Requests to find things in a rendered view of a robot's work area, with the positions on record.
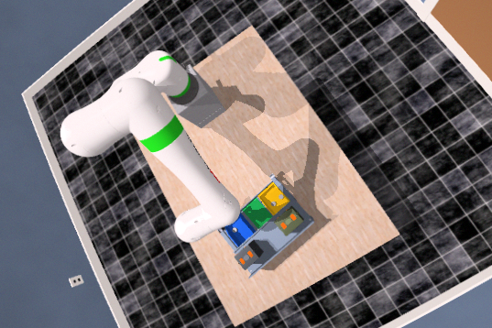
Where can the yellow bin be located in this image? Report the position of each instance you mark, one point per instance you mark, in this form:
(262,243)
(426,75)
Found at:
(271,194)

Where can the blue bin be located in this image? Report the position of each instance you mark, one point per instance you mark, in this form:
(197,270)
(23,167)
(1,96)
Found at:
(243,230)

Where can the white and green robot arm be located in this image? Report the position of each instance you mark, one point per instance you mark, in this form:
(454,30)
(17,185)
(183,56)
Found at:
(136,105)

